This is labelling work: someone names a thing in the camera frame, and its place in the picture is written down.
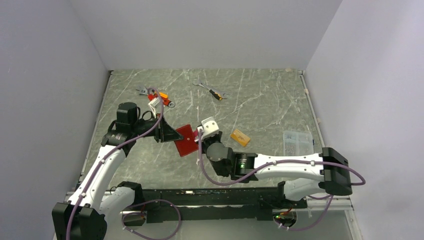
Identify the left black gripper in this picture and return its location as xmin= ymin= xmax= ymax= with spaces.
xmin=131 ymin=113 xmax=183 ymax=143

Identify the red leather card holder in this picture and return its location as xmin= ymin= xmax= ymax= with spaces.
xmin=174 ymin=124 xmax=199 ymax=157

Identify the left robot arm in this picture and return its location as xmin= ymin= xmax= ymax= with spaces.
xmin=51 ymin=102 xmax=183 ymax=240

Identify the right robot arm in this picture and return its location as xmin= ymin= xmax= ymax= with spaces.
xmin=197 ymin=129 xmax=353 ymax=208

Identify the orange gold card stack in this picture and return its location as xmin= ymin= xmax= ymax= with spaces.
xmin=230 ymin=129 xmax=251 ymax=147

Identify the orange red adjustable wrench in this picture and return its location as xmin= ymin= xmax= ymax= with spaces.
xmin=136 ymin=85 xmax=176 ymax=109

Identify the clear plastic parts box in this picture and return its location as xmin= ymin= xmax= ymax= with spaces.
xmin=282 ymin=130 xmax=314 ymax=156

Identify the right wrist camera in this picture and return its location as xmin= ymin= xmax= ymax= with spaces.
xmin=197 ymin=116 xmax=219 ymax=138

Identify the black yellow handled wrench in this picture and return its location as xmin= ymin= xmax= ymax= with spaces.
xmin=192 ymin=79 xmax=229 ymax=101

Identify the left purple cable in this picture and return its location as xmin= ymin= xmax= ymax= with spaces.
xmin=65 ymin=86 xmax=182 ymax=240

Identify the black aluminium base frame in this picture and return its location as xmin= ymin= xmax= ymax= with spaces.
xmin=109 ymin=187 xmax=354 ymax=223

